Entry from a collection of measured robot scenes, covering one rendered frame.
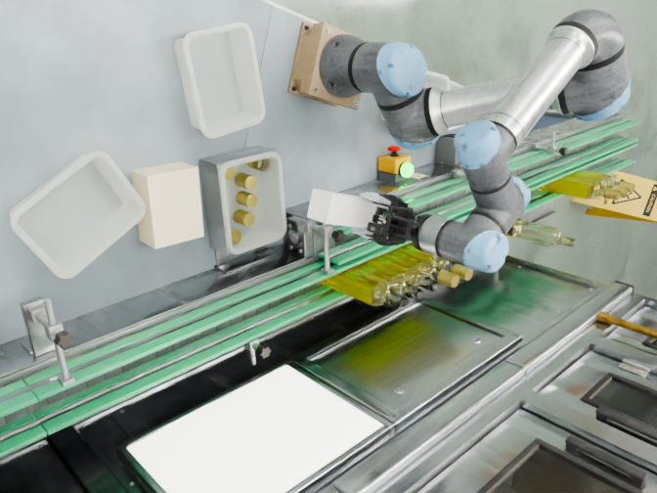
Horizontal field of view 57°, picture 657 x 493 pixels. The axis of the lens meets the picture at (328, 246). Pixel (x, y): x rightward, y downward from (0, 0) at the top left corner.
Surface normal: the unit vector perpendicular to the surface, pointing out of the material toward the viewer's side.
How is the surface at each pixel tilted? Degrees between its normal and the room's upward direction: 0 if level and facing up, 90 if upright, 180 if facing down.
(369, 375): 90
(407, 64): 9
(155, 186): 0
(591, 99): 66
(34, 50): 0
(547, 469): 90
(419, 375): 91
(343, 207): 0
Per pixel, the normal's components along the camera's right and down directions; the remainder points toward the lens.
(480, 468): -0.04, -0.92
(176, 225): 0.67, 0.26
